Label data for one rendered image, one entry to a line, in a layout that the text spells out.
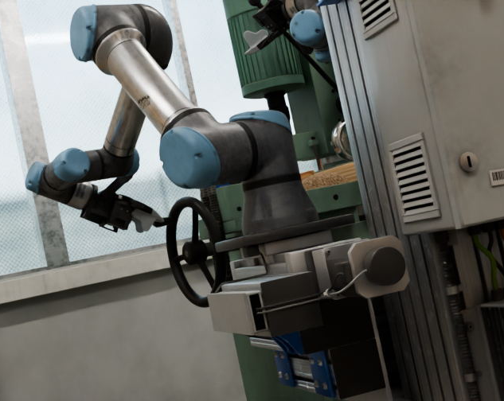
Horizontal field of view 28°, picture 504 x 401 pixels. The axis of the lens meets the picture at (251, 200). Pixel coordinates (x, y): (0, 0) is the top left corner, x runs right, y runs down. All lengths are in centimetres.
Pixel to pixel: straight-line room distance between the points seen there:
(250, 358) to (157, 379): 116
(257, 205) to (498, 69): 60
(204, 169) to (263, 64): 92
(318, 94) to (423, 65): 132
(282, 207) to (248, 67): 90
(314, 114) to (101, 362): 148
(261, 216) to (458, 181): 56
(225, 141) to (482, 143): 55
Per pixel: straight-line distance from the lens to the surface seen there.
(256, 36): 256
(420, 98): 148
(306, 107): 280
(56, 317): 376
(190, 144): 181
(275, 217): 188
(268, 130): 190
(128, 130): 234
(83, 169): 235
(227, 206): 255
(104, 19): 210
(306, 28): 221
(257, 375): 278
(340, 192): 245
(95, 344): 381
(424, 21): 147
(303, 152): 274
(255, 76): 270
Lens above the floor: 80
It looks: 2 degrees up
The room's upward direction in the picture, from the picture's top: 12 degrees counter-clockwise
